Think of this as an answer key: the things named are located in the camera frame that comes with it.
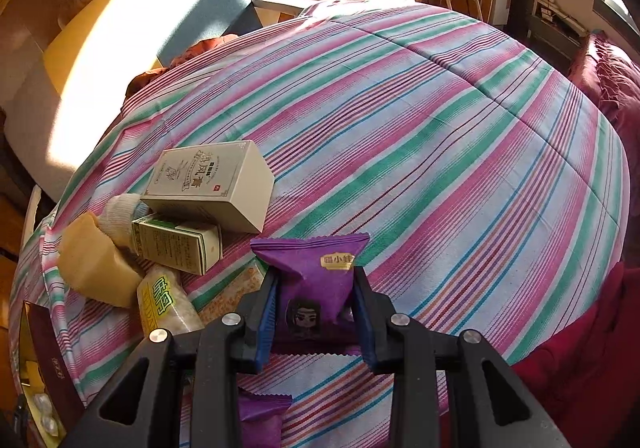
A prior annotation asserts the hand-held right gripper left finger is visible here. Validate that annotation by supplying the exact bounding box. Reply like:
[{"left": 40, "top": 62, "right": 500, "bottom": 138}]
[{"left": 60, "top": 270, "right": 281, "bottom": 448}]

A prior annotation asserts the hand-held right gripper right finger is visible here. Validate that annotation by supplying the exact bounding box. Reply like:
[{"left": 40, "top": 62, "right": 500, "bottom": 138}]
[{"left": 350, "top": 267, "right": 571, "bottom": 448}]

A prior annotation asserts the rice cracker packet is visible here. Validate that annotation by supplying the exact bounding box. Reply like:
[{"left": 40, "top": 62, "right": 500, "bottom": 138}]
[{"left": 197, "top": 262, "right": 266, "bottom": 329}]

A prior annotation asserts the purple snack packet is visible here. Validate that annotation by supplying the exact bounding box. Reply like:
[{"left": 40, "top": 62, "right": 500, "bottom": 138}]
[
  {"left": 237, "top": 390, "right": 293, "bottom": 448},
  {"left": 250, "top": 232, "right": 371, "bottom": 355}
]

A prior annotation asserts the green yellow snack bag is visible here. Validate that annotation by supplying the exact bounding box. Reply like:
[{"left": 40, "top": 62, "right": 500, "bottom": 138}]
[{"left": 136, "top": 264, "right": 205, "bottom": 336}]

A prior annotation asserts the small green white box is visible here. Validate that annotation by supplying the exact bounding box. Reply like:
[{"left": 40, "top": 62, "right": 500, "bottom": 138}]
[{"left": 131, "top": 213, "right": 223, "bottom": 276}]

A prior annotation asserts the yellow paper packet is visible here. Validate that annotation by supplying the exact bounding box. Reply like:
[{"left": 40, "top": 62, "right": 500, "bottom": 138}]
[{"left": 57, "top": 212, "right": 151, "bottom": 309}]

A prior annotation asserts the dark red storage box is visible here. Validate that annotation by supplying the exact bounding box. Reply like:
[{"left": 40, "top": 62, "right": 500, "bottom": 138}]
[{"left": 10, "top": 300, "right": 86, "bottom": 448}]

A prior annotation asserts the large white carton box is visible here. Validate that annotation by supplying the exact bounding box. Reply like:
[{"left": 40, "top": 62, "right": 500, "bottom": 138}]
[{"left": 140, "top": 140, "right": 275, "bottom": 235}]

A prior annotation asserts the rolled white blue sock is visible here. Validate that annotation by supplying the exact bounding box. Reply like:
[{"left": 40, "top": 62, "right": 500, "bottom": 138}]
[{"left": 97, "top": 194, "right": 151, "bottom": 249}]

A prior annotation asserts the red blanket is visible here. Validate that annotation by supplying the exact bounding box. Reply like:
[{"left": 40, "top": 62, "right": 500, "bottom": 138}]
[{"left": 515, "top": 30, "right": 640, "bottom": 448}]

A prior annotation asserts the wooden wardrobe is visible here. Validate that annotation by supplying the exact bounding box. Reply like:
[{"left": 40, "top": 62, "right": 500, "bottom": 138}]
[{"left": 0, "top": 193, "right": 36, "bottom": 344}]

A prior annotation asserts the orange brown cloth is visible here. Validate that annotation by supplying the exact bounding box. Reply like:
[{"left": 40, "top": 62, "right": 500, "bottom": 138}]
[{"left": 125, "top": 34, "right": 241, "bottom": 96}]

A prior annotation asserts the padded colour block headboard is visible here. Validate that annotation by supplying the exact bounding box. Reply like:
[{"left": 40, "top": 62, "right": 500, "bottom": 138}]
[{"left": 0, "top": 0, "right": 266, "bottom": 201}]

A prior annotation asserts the cluttered shelf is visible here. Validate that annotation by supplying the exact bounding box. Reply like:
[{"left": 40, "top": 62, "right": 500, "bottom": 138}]
[{"left": 527, "top": 0, "right": 591, "bottom": 63}]

